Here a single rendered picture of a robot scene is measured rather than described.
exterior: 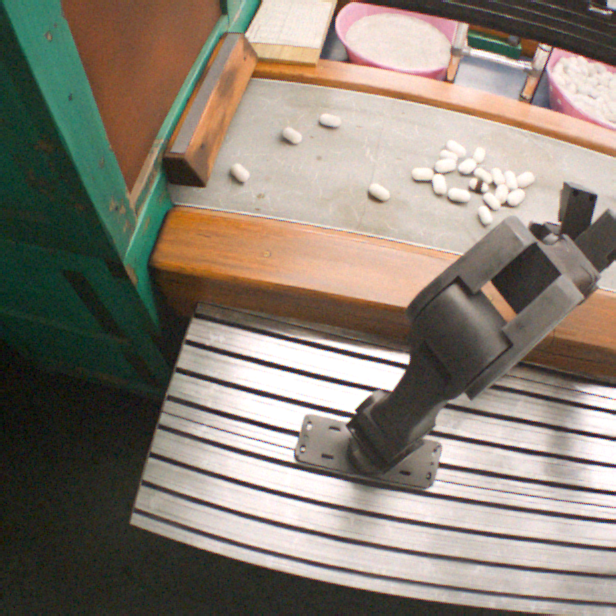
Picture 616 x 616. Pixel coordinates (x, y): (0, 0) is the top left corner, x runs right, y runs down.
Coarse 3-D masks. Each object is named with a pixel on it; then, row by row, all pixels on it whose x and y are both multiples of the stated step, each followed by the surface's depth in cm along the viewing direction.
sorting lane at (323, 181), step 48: (288, 96) 97; (336, 96) 97; (240, 144) 92; (288, 144) 92; (336, 144) 92; (384, 144) 93; (432, 144) 93; (480, 144) 94; (528, 144) 94; (192, 192) 88; (240, 192) 88; (288, 192) 88; (336, 192) 88; (432, 192) 89; (480, 192) 89; (528, 192) 90; (432, 240) 85
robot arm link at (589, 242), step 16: (608, 208) 65; (592, 224) 66; (608, 224) 62; (544, 240) 62; (576, 240) 64; (592, 240) 63; (608, 240) 62; (592, 256) 63; (608, 256) 64; (592, 288) 60
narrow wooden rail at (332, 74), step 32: (256, 64) 98; (288, 64) 98; (320, 64) 98; (352, 64) 98; (384, 96) 97; (416, 96) 95; (448, 96) 95; (480, 96) 95; (544, 128) 94; (576, 128) 94
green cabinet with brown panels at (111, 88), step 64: (0, 0) 33; (64, 0) 43; (128, 0) 55; (192, 0) 74; (0, 64) 40; (64, 64) 45; (128, 64) 61; (192, 64) 82; (0, 128) 49; (64, 128) 48; (128, 128) 66; (0, 192) 64; (64, 192) 59; (128, 192) 69
